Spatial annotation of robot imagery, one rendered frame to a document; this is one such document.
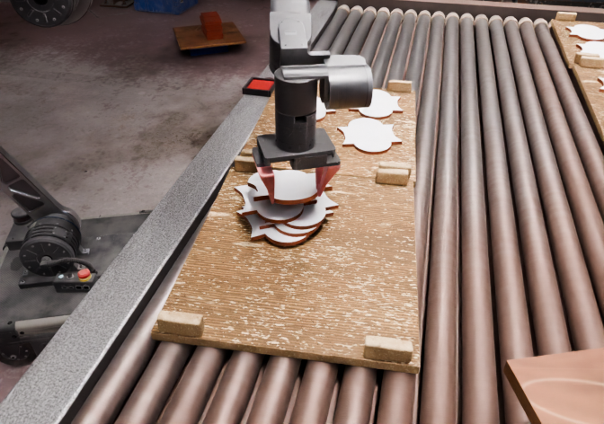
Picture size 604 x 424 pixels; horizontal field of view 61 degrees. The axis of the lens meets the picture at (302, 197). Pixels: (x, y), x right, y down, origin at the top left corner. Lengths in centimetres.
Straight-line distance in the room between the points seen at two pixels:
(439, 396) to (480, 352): 9
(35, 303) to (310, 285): 126
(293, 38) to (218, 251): 34
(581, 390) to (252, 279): 44
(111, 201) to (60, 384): 196
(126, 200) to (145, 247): 175
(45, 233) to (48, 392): 114
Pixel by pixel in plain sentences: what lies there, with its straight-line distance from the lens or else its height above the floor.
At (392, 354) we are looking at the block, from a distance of 67.
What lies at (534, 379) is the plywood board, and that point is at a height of 104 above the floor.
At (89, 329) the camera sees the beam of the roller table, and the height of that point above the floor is 91.
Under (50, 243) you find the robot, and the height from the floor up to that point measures 40.
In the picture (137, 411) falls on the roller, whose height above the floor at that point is 92.
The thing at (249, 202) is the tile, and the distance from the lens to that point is 84.
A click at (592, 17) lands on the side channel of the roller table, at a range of 213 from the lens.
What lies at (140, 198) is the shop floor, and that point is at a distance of 262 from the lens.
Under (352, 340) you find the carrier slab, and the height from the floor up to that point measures 94.
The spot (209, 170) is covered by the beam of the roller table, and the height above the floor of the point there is 92.
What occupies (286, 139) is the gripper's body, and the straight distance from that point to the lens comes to 71.
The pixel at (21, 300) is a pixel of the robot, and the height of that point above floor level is 24.
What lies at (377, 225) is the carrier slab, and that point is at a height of 94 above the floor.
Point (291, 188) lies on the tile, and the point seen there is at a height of 101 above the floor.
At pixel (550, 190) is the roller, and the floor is 92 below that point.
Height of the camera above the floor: 148
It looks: 36 degrees down
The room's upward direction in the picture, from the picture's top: straight up
